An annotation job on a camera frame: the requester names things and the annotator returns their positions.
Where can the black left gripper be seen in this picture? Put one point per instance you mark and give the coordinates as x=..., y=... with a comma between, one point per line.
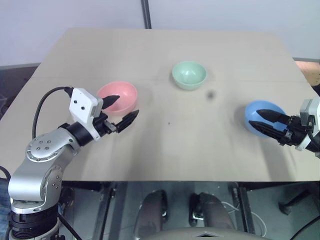
x=103, y=124

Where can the blue bowl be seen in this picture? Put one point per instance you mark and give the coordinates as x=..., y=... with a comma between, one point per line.
x=260, y=107

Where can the brown cardboard box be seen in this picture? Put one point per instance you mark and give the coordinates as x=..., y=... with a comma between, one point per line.
x=308, y=71

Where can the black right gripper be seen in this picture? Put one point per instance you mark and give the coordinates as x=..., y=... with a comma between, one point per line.
x=295, y=130

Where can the dark rounded robot leg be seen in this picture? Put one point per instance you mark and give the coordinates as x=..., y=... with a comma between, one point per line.
x=212, y=210
x=151, y=212

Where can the dark rounded right robot leg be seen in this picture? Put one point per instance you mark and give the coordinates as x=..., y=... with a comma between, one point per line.
x=212, y=210

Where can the grey robot torso edge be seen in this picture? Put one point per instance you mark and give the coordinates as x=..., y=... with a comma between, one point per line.
x=205, y=233

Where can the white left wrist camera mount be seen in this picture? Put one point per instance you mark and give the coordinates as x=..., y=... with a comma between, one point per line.
x=82, y=105

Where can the dark wall post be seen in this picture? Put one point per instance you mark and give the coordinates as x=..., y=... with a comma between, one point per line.
x=146, y=13

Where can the pink bowl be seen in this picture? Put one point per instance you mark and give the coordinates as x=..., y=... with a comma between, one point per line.
x=123, y=100

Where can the green bowl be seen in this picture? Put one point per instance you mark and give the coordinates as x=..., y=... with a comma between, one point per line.
x=189, y=74

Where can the black table frame leg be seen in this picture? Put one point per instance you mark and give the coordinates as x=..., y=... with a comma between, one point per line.
x=246, y=207
x=106, y=205

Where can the dark rounded left robot leg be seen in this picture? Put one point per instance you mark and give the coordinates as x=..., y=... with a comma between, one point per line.
x=151, y=212

